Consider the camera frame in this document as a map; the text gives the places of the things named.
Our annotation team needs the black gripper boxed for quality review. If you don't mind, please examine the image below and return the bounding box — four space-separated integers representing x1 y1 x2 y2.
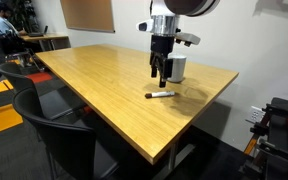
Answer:
149 34 176 89

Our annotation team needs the white marker with dark cap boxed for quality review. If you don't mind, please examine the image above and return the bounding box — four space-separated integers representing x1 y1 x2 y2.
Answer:
144 90 176 100

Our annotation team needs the white ceramic mug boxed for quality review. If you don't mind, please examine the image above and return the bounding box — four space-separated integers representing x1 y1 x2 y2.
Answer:
166 53 188 84

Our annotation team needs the silver table leg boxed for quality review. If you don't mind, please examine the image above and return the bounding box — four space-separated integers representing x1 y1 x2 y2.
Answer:
168 139 197 173

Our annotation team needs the brown cork board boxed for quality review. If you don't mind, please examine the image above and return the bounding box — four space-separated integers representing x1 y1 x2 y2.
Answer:
59 0 116 34

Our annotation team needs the black plastic chair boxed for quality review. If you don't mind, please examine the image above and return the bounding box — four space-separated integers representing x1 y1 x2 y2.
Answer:
12 87 120 180
0 62 87 122

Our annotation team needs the wooden background desk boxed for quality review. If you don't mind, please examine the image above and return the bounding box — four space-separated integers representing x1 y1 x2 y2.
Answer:
19 32 71 53

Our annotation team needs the black laptop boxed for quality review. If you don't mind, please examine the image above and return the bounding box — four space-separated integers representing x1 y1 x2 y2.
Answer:
27 25 49 38

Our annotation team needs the black robot mounting stand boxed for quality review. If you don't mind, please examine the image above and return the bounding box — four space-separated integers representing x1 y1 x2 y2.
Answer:
240 97 288 180

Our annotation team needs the black office chair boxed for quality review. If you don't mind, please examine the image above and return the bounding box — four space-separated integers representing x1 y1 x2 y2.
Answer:
0 31 35 68

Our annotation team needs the green indoor plant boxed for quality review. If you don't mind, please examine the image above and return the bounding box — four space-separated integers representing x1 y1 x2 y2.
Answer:
7 0 40 34

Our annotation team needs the seated person in light shirt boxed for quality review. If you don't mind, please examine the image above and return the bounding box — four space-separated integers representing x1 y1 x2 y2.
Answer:
0 1 28 37

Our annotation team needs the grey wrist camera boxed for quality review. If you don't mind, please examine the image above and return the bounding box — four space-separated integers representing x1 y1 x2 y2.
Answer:
175 31 202 48

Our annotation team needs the white wall power outlet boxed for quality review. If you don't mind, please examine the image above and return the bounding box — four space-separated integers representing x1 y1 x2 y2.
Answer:
245 105 267 125

